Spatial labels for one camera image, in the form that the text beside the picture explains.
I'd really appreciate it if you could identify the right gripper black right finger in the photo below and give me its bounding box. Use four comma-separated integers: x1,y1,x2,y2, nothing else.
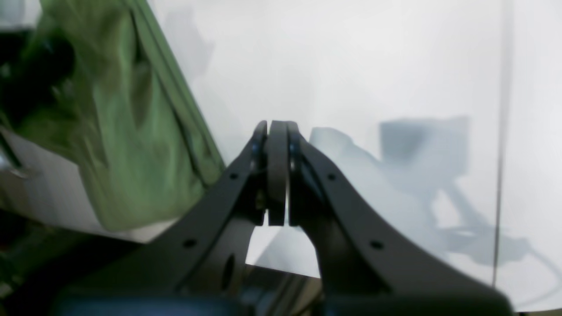
288,122,513,316

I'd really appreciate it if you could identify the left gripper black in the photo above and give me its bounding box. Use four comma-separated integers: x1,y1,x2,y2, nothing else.
0,31,75,127

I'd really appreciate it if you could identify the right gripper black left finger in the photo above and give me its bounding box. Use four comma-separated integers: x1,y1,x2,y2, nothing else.
51,121,288,316

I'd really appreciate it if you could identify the olive green t-shirt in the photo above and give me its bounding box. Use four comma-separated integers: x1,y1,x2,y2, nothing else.
1,0,224,231

